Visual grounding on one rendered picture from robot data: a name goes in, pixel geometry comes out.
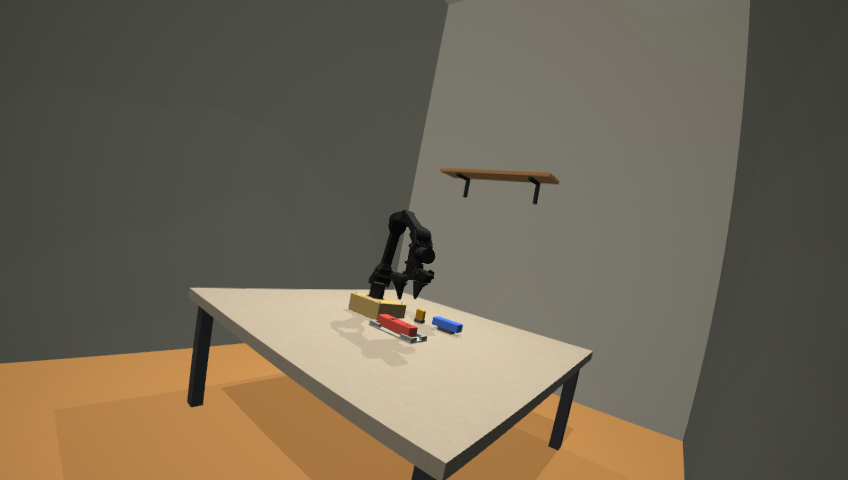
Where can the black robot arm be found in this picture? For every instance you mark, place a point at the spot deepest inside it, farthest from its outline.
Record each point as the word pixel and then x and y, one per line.
pixel 420 250

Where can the white flat tray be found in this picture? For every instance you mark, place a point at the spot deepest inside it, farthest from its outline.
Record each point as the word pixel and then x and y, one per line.
pixel 411 340

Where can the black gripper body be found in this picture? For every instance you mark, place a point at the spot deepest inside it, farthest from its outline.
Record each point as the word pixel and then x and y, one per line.
pixel 407 274

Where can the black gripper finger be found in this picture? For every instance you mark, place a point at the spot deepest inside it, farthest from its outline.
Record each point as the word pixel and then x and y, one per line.
pixel 399 288
pixel 417 287

